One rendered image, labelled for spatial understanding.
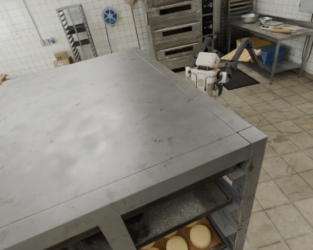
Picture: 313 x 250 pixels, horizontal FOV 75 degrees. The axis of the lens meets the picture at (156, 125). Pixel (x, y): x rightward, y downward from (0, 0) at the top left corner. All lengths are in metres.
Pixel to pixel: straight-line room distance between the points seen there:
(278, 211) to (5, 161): 2.35
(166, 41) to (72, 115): 4.65
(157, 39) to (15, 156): 4.75
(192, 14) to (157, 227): 4.89
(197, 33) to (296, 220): 4.15
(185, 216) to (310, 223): 2.16
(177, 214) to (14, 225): 0.25
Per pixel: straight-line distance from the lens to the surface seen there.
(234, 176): 0.34
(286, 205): 2.55
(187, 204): 0.41
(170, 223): 0.40
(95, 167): 0.30
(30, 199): 0.32
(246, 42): 2.54
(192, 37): 5.27
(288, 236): 2.37
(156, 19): 4.96
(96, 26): 5.96
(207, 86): 2.28
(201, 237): 0.56
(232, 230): 0.50
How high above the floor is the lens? 2.02
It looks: 35 degrees down
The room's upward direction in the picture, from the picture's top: 11 degrees counter-clockwise
